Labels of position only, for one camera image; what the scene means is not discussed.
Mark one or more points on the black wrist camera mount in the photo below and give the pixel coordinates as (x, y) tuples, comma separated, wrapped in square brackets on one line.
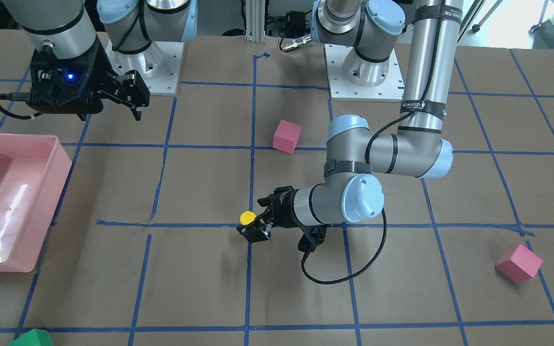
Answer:
[(312, 237)]

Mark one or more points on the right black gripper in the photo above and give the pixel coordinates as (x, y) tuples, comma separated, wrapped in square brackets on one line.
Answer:
[(100, 72)]

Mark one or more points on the green cube table edge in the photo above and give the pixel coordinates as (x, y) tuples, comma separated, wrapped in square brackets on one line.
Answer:
[(35, 337)]

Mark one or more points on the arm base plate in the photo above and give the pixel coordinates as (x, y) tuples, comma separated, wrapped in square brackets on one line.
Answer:
[(159, 65), (344, 86)]

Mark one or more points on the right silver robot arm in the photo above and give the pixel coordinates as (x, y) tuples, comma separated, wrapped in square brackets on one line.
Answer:
[(66, 27)]

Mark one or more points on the pink plastic bin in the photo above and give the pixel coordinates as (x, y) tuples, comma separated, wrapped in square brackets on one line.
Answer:
[(33, 170)]

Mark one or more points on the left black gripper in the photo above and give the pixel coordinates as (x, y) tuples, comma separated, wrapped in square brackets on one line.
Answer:
[(284, 209)]

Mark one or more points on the silver cable connector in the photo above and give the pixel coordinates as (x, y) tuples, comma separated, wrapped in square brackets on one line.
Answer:
[(295, 44)]

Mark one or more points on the pink cube far side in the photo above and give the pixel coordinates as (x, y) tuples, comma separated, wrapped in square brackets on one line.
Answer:
[(519, 264)]

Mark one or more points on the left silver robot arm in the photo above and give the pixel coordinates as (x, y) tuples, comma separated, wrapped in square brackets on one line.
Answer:
[(351, 192)]

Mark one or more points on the pink cube centre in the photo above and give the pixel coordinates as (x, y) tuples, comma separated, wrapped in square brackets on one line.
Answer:
[(286, 136)]

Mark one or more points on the aluminium frame post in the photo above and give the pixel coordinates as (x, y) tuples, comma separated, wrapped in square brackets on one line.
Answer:
[(255, 21)]

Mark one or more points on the yellow push button switch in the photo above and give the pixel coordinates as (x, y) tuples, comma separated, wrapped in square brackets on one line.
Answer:
[(253, 229)]

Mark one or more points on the pink cube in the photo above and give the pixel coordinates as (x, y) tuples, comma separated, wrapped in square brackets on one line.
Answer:
[(286, 136), (519, 264)]

